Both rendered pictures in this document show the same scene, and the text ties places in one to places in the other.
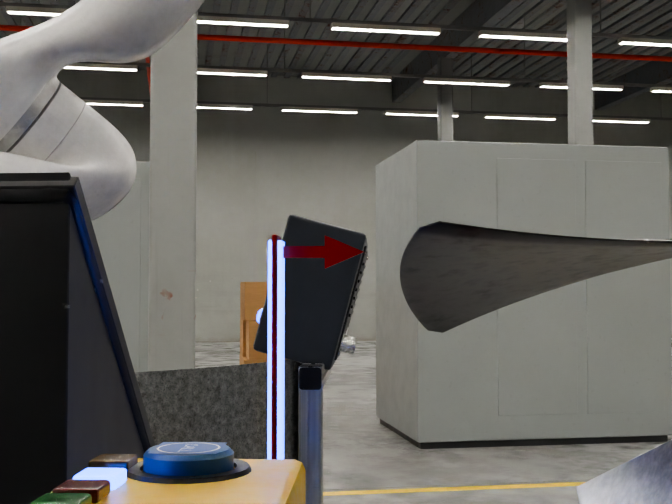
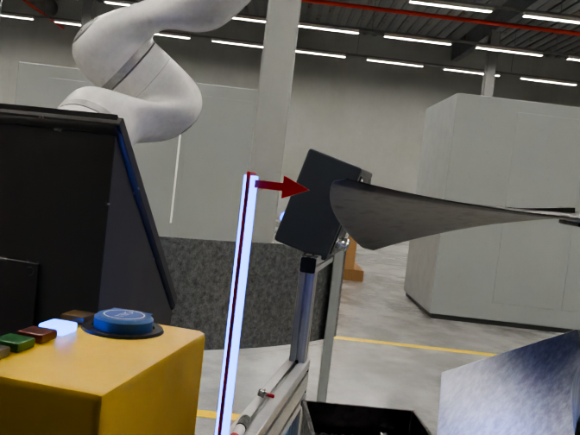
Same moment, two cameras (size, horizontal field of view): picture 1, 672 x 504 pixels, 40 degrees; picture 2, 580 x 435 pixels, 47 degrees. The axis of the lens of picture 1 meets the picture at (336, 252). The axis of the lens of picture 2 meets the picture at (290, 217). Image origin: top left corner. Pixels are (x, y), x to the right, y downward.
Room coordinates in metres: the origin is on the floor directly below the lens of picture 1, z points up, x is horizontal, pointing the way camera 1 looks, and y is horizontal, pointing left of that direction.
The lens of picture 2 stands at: (-0.02, -0.11, 1.19)
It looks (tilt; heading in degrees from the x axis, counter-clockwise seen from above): 3 degrees down; 9
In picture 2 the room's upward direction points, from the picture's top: 7 degrees clockwise
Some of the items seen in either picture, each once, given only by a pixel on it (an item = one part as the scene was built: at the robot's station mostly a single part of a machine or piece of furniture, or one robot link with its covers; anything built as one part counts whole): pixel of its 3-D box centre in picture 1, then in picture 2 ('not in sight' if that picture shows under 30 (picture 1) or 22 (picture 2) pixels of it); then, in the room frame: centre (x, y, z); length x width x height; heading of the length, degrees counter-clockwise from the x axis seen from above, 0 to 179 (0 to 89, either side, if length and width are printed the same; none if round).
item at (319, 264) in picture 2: (316, 370); (318, 259); (1.30, 0.03, 1.04); 0.24 x 0.03 x 0.03; 178
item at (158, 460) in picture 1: (188, 463); (123, 324); (0.42, 0.07, 1.08); 0.04 x 0.04 x 0.02
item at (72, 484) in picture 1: (81, 491); (36, 334); (0.36, 0.10, 1.08); 0.02 x 0.02 x 0.01; 88
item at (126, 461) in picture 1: (113, 463); (78, 317); (0.42, 0.10, 1.08); 0.02 x 0.02 x 0.01; 88
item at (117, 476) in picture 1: (100, 478); (58, 327); (0.38, 0.10, 1.08); 0.02 x 0.02 x 0.01; 88
